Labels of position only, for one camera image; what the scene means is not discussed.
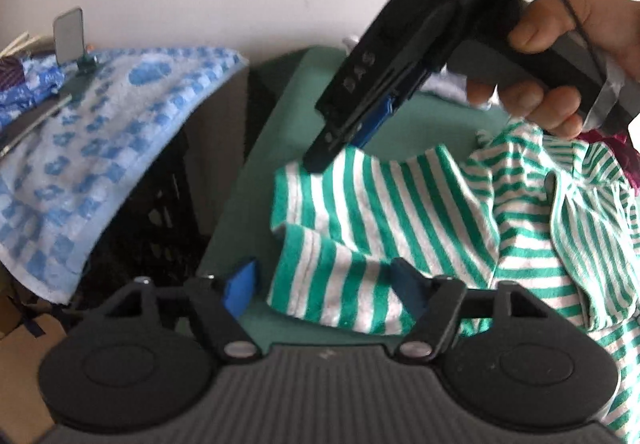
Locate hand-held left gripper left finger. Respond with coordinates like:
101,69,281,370
97,258,263,365

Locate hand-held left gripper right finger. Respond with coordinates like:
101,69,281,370
390,257,555,365

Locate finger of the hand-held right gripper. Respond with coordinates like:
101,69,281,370
300,111,363,173
352,92,402,148

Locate green white striped shirt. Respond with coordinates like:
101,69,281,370
265,121,640,444

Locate white clothes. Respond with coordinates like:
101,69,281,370
342,34,506,112

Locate person's right hand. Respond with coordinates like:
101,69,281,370
465,0,640,141

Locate black cabinet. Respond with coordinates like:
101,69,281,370
175,69,291,270

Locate black plastic crate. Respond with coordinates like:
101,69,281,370
95,134,211,286

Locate blue floral towel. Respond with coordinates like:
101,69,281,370
0,46,249,305

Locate cardboard box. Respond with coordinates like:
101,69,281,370
0,269,71,444

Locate dark red garment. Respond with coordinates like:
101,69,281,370
580,127,640,190

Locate green phone stand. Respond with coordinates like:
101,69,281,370
75,53,102,76

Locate black tablet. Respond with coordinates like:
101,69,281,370
0,94,73,157

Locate blue patterned cloth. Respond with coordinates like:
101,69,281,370
0,57,63,106

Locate dark red striped cloth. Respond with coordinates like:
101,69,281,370
0,57,26,90

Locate bundle of pale sticks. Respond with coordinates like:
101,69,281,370
0,32,53,61

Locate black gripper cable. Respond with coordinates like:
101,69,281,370
520,0,640,90

